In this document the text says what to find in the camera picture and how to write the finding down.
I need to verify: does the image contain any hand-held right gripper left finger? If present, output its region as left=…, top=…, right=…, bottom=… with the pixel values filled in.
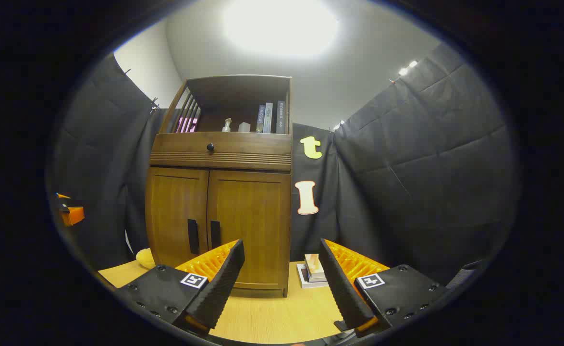
left=114, top=239, right=245, bottom=337

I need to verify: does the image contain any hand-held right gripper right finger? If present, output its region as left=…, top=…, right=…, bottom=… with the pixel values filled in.
left=319, top=238, right=455, bottom=337

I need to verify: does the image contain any yellow soft object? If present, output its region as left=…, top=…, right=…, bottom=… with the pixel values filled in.
left=135, top=248, right=156, bottom=270

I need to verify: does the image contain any wooden double-door shoe cabinet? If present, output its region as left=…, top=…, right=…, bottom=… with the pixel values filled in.
left=145, top=74, right=293, bottom=298

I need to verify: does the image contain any black backdrop cloth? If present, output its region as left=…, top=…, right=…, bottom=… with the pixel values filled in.
left=54, top=42, right=520, bottom=289

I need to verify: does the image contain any wooden shoe cabinet door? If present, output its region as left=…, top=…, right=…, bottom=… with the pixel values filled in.
left=146, top=167, right=209, bottom=268
left=208, top=170, right=291, bottom=290

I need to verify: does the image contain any large ceiling light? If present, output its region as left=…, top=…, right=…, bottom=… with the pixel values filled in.
left=222, top=0, right=340, bottom=58

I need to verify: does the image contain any wooden cabinet drawer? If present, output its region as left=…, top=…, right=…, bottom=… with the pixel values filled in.
left=150, top=132, right=292, bottom=171

